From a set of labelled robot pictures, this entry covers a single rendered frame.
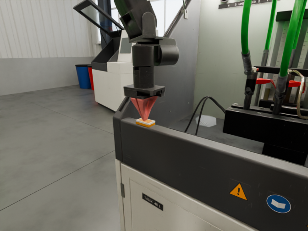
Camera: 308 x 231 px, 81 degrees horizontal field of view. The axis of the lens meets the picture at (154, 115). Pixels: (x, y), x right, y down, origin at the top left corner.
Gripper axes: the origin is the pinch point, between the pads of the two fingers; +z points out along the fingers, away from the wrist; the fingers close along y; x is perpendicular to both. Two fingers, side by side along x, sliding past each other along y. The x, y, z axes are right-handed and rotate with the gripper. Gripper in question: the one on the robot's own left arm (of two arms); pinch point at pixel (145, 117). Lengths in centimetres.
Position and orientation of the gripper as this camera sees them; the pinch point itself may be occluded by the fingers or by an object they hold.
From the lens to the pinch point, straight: 52.7
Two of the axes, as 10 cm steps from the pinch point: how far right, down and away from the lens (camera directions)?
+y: -8.0, -2.0, 5.7
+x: -6.0, 2.8, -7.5
